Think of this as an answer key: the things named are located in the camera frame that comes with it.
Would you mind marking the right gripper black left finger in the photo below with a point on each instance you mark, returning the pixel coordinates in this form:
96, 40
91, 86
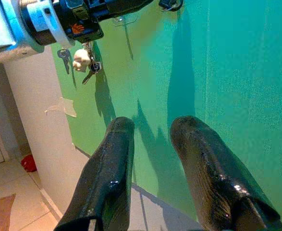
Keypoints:
107, 180

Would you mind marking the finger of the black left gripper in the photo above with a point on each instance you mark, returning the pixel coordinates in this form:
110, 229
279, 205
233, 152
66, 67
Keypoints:
119, 7

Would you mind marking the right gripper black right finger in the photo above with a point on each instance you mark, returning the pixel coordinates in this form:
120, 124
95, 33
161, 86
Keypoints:
215, 180

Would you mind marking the white skull key charm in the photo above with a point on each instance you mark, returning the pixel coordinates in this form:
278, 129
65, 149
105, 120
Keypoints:
81, 61

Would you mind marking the key bunch with skull charm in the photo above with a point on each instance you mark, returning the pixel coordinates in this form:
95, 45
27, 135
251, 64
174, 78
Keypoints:
94, 66

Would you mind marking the red object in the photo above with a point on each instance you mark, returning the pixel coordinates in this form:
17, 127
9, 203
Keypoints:
29, 163

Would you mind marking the peeling white tape piece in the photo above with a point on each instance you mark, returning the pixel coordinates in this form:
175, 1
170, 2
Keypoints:
67, 108

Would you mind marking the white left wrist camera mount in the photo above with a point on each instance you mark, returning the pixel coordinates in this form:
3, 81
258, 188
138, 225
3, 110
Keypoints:
38, 16

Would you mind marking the green wall board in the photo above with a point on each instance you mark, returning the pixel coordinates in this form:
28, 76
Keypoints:
203, 72

